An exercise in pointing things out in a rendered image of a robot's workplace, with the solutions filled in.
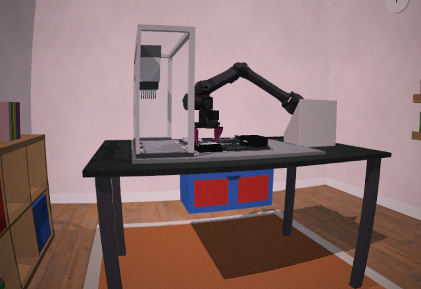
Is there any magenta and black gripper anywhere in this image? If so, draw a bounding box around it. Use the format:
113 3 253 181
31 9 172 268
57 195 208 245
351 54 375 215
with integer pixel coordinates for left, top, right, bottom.
194 122 223 146

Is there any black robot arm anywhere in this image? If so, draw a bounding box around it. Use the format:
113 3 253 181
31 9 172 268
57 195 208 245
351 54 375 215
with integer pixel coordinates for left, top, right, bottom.
195 63 304 126

